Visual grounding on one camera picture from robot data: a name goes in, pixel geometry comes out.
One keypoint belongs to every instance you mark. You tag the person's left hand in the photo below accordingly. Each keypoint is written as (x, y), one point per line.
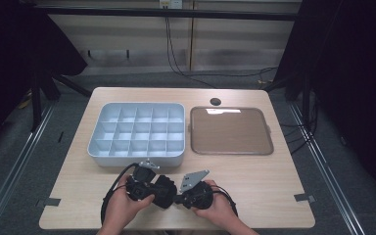
(119, 209)

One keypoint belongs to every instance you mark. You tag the black horizontal metal bar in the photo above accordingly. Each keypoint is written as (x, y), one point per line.
(163, 13)

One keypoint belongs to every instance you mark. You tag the grey tape piece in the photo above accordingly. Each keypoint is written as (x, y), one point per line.
(304, 197)
(48, 202)

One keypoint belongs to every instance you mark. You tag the white compartment storage box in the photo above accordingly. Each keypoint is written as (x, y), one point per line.
(137, 130)

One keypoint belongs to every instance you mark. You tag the black curtain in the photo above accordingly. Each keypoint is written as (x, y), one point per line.
(9, 65)
(355, 81)

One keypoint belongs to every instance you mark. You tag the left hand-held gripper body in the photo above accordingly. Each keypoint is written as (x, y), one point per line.
(140, 182)

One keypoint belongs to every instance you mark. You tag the brown square tray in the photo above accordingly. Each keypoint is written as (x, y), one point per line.
(231, 133)

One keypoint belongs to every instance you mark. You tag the grey floor rail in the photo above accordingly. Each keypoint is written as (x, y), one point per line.
(16, 163)
(326, 169)

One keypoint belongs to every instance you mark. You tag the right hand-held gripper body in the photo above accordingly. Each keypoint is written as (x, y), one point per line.
(199, 196)

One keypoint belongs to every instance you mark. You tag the person's right hand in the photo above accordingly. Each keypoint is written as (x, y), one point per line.
(220, 209)

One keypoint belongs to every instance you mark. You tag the white wall outlet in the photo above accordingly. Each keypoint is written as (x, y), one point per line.
(171, 3)

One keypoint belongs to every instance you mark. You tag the black metal stand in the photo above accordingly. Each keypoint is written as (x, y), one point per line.
(36, 101)
(305, 94)

